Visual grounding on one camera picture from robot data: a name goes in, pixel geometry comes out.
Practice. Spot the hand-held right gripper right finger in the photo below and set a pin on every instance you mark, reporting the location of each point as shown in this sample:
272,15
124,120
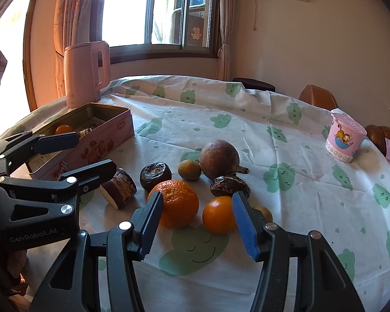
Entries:
243,230

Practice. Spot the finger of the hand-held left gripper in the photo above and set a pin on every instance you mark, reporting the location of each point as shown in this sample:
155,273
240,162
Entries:
94,172
58,141

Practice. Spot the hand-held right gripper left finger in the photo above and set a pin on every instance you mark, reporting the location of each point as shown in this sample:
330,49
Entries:
149,224

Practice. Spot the small smooth orange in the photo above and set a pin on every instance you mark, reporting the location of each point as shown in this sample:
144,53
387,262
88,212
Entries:
64,129
219,216

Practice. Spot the pink metal tin box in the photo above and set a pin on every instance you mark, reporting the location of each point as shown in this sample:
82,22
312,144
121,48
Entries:
97,143

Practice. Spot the large wrinkled tangerine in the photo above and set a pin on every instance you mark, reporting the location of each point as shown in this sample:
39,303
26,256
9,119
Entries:
178,201

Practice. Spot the greenish yellow citrus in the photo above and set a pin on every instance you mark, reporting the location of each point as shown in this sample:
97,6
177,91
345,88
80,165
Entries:
189,169

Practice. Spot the small yellow round fruit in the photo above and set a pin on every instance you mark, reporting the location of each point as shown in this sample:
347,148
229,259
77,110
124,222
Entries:
263,214

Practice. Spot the pink electric kettle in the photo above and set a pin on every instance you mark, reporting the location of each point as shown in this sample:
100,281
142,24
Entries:
81,78

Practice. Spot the large brown stemmed fruit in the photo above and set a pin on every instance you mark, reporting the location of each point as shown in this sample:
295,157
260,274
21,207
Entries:
217,159

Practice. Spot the white cloud print tablecloth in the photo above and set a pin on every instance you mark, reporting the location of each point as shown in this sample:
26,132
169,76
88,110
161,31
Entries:
247,126

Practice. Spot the pink cartoon print cup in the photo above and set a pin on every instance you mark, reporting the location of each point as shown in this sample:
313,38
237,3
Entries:
343,143

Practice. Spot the pink floral curtain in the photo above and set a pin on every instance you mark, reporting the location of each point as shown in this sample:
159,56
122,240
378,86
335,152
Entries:
74,6

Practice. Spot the dark stool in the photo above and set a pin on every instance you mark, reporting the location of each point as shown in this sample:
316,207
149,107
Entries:
253,84

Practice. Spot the beige tied curtain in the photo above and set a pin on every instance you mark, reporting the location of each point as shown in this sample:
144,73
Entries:
226,61

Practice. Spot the sliding glass window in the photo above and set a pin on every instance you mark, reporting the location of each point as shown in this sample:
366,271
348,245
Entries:
169,6

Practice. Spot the brown wooden door frame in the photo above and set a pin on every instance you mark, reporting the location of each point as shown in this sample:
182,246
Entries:
27,71

